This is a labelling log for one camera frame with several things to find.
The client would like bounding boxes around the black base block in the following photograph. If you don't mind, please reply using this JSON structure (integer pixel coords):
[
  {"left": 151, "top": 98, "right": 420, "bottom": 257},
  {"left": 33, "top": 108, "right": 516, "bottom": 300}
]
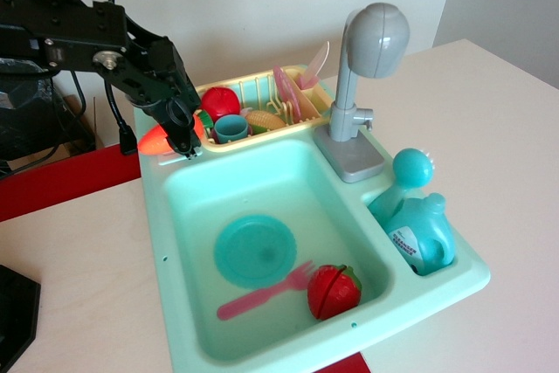
[{"left": 1, "top": 266, "right": 41, "bottom": 372}]

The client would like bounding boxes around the red toy tomato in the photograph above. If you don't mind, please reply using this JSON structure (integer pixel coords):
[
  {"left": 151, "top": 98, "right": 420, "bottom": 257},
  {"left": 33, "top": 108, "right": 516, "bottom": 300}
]
[{"left": 201, "top": 86, "right": 241, "bottom": 122}]

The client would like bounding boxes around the yellow dish rack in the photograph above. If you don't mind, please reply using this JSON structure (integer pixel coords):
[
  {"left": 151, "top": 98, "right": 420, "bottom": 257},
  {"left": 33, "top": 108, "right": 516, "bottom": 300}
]
[{"left": 197, "top": 65, "right": 333, "bottom": 153}]

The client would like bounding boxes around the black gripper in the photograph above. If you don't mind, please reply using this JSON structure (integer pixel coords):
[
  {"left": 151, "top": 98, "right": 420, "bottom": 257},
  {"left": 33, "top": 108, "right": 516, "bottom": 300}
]
[{"left": 104, "top": 37, "right": 201, "bottom": 159}]

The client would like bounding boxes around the yellow toy corn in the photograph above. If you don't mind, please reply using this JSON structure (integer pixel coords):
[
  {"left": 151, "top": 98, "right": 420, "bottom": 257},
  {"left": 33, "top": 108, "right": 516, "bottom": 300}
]
[{"left": 245, "top": 110, "right": 286, "bottom": 132}]

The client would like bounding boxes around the teal dish brush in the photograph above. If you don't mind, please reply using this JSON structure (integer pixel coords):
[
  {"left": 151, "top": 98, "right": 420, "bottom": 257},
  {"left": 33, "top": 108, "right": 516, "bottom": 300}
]
[{"left": 368, "top": 148, "right": 434, "bottom": 225}]

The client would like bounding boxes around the grey toy faucet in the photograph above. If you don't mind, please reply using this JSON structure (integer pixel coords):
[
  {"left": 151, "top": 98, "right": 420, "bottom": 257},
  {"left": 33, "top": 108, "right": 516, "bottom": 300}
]
[{"left": 312, "top": 2, "right": 411, "bottom": 183}]

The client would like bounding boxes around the teal toy plate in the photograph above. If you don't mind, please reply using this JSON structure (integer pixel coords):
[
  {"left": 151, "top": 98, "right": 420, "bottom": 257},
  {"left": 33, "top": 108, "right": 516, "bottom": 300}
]
[{"left": 214, "top": 214, "right": 297, "bottom": 289}]

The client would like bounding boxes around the black cable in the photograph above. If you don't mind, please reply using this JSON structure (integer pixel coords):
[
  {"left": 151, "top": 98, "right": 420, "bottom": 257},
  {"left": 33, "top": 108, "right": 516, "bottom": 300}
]
[{"left": 102, "top": 79, "right": 140, "bottom": 156}]

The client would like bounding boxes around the teal cleanser bottle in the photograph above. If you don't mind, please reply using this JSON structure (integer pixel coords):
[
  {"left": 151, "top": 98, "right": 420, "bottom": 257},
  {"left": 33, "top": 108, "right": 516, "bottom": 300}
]
[{"left": 384, "top": 193, "right": 456, "bottom": 276}]

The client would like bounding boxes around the pink toy knife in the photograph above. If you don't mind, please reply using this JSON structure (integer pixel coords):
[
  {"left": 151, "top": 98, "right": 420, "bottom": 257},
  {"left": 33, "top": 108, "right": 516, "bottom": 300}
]
[{"left": 297, "top": 41, "right": 330, "bottom": 90}]

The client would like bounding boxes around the pink toy fork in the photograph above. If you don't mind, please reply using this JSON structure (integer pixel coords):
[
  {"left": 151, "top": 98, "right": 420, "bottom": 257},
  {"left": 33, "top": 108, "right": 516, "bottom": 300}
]
[{"left": 217, "top": 260, "right": 315, "bottom": 321}]

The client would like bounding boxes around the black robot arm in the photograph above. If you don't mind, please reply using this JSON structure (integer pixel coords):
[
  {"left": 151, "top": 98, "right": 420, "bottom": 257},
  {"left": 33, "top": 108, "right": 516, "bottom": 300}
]
[{"left": 1, "top": 0, "right": 201, "bottom": 158}]

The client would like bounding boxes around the pink toy plate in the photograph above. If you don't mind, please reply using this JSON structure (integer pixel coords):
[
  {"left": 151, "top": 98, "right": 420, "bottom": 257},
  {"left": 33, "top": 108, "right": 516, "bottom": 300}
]
[{"left": 273, "top": 66, "right": 301, "bottom": 123}]

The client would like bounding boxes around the teal toy cup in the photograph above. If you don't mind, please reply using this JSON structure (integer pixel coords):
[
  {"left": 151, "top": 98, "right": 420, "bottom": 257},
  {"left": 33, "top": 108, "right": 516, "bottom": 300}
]
[{"left": 214, "top": 114, "right": 249, "bottom": 144}]

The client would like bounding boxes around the mint green toy sink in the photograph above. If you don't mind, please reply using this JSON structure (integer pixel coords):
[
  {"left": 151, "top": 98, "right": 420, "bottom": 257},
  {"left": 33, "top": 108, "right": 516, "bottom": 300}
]
[{"left": 140, "top": 123, "right": 490, "bottom": 372}]

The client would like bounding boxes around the orange toy carrot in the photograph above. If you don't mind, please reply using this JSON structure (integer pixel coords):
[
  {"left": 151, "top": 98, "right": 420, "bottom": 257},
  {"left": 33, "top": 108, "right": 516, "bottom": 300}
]
[{"left": 137, "top": 114, "right": 204, "bottom": 155}]

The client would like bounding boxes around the red toy strawberry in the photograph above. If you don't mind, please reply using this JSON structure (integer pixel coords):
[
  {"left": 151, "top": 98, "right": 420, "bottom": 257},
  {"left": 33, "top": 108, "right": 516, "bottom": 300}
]
[{"left": 307, "top": 265, "right": 362, "bottom": 321}]

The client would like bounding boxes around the black bag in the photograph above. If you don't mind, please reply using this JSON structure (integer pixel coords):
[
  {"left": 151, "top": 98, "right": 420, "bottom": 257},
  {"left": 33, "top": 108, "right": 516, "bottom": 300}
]
[{"left": 1, "top": 76, "right": 96, "bottom": 179}]

